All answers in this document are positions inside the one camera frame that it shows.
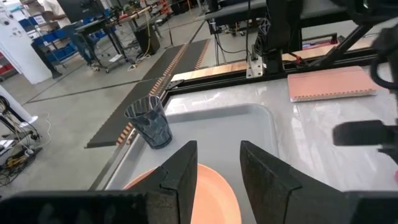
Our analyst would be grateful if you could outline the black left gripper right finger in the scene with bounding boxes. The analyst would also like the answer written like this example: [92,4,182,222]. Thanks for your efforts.
[239,140,346,224]

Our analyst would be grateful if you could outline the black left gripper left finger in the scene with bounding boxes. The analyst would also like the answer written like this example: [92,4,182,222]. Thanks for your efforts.
[124,140,198,224]

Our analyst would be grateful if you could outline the orange round plate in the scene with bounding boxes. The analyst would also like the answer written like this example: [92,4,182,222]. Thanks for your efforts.
[123,164,243,224]

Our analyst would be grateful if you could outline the dark translucent faceted cup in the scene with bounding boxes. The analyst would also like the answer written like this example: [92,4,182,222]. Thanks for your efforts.
[124,95,174,149]

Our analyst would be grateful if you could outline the grey plastic tray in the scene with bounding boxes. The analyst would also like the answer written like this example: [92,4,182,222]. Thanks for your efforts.
[105,103,279,224]

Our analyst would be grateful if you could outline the white glossy table cover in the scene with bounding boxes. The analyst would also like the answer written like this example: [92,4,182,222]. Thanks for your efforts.
[164,63,398,192]

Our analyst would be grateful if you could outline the pink spiral notebook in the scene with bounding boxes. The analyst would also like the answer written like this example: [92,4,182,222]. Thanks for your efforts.
[287,65,385,103]

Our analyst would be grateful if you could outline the black striped-edge floor mat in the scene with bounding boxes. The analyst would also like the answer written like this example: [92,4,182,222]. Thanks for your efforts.
[129,39,212,146]
[85,43,189,149]

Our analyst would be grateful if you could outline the grey desk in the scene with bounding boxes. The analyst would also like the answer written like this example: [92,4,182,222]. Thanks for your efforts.
[195,0,398,41]

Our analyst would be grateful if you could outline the black floor bin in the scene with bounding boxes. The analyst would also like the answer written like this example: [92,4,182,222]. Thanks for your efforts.
[133,24,161,56]

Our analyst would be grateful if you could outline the black rolling workbench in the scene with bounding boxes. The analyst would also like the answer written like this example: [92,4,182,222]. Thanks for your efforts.
[30,15,133,74]

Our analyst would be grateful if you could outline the white pole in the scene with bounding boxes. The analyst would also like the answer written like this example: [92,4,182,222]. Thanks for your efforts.
[0,85,39,128]

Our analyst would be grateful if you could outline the blue storage bins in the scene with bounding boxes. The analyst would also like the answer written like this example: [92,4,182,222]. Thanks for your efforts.
[18,17,80,63]

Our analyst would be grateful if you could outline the black computer monitor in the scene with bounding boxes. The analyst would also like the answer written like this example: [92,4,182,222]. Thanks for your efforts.
[57,0,106,23]

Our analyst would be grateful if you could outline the white pillar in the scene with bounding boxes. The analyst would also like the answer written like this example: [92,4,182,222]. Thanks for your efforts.
[0,0,53,85]

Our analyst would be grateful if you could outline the person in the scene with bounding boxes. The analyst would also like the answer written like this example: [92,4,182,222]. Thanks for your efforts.
[40,0,94,68]

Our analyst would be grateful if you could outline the red cable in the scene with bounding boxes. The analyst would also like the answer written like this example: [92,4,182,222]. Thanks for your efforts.
[287,51,312,67]

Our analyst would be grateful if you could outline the black metal table frame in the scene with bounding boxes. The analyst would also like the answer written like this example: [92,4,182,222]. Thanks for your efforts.
[161,23,398,103]

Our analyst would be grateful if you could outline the silver metal bracket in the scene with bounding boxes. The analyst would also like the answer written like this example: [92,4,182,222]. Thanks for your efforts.
[246,46,265,79]

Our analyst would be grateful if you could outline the floor cables with power strip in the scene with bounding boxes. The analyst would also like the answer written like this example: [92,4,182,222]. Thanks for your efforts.
[0,96,44,189]

